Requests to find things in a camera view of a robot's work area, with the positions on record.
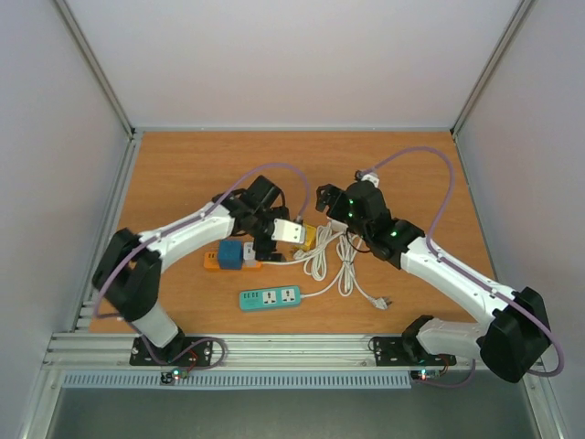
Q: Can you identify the right small circuit board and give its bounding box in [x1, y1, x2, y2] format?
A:
[411, 369, 442, 381]

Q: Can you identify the orange power strip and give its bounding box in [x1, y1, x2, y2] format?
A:
[203, 251, 262, 272]

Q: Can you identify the teal strip white cable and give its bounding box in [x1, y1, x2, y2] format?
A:
[299, 232, 394, 311]

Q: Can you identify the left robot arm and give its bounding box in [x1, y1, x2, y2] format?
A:
[91, 176, 303, 364]

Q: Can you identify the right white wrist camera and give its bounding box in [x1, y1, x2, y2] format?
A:
[355, 170, 380, 187]

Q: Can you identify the white cube socket adapter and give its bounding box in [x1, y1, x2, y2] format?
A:
[330, 219, 347, 232]

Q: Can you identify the blue cube socket adapter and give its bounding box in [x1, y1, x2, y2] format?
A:
[217, 240, 242, 270]

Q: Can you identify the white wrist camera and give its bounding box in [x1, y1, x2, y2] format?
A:
[271, 219, 306, 245]
[355, 170, 380, 187]

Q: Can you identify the teal power strip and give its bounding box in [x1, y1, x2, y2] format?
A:
[239, 285, 301, 312]

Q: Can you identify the aluminium front rail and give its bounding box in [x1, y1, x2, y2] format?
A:
[41, 332, 544, 370]

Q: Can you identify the grey white plug adapter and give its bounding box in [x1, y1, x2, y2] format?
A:
[242, 241, 258, 269]

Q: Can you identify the orange strip white cable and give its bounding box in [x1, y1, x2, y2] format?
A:
[261, 221, 344, 282]

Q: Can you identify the left small circuit board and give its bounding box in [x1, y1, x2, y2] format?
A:
[160, 369, 189, 385]

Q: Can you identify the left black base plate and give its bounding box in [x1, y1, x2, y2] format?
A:
[129, 337, 214, 368]

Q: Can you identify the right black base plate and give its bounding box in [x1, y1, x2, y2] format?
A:
[367, 336, 457, 368]

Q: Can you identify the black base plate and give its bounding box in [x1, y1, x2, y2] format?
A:
[129, 337, 214, 368]
[367, 336, 457, 368]

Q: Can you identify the small circuit board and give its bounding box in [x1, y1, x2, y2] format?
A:
[160, 369, 189, 385]
[411, 369, 442, 381]

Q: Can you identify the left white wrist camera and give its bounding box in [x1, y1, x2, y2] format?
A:
[271, 219, 306, 245]

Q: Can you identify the grey slotted cable duct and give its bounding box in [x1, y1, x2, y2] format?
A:
[62, 371, 411, 391]

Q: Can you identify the yellow plug adapter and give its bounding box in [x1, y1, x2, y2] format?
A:
[293, 224, 316, 252]

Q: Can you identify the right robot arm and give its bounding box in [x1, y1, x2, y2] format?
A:
[316, 180, 551, 383]

